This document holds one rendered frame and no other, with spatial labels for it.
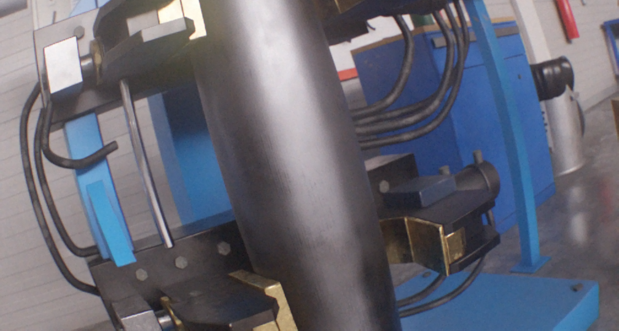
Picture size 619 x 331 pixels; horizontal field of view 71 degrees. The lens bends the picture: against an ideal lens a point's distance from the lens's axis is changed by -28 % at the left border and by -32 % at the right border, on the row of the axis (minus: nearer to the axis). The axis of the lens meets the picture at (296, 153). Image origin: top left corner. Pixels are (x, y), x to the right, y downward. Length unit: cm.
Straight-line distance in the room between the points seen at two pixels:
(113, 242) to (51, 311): 199
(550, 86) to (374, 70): 109
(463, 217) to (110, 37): 65
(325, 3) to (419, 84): 130
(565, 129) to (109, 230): 259
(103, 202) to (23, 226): 187
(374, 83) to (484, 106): 55
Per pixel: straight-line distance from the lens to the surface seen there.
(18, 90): 288
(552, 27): 529
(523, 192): 186
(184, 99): 128
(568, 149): 312
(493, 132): 239
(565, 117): 309
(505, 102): 181
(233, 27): 84
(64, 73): 89
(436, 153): 234
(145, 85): 104
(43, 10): 173
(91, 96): 102
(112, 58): 77
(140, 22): 79
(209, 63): 86
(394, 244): 109
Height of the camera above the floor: 77
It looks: 4 degrees down
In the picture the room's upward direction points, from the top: 16 degrees counter-clockwise
